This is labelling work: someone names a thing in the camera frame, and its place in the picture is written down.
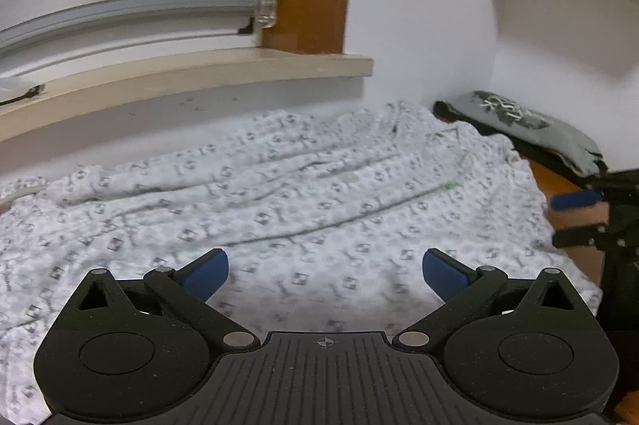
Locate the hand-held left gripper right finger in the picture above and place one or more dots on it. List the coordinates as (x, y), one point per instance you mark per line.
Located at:
(442, 275)

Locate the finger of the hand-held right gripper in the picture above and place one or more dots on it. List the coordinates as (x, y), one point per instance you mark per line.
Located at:
(579, 236)
(574, 200)

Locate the black folded garment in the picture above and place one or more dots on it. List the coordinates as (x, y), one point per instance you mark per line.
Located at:
(544, 158)

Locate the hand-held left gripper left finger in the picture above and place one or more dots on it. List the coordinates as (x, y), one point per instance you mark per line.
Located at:
(204, 275)

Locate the grey printed t-shirt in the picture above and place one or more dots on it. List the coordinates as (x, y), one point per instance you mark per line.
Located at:
(539, 135)

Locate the white patterned shirt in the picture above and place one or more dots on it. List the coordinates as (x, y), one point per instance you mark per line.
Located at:
(299, 215)

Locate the beige window sill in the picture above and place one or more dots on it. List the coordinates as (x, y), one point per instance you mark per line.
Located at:
(174, 80)

